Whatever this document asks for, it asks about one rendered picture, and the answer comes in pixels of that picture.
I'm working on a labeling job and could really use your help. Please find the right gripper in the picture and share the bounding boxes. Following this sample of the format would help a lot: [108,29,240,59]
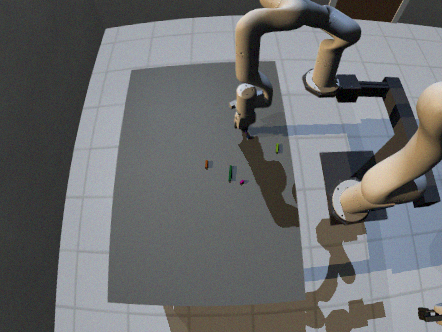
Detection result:
[234,111,256,133]

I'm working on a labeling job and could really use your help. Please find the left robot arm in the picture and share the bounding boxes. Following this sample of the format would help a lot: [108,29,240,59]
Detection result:
[332,81,442,222]

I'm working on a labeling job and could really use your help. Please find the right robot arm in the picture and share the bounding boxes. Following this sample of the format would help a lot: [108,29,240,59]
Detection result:
[229,0,361,118]

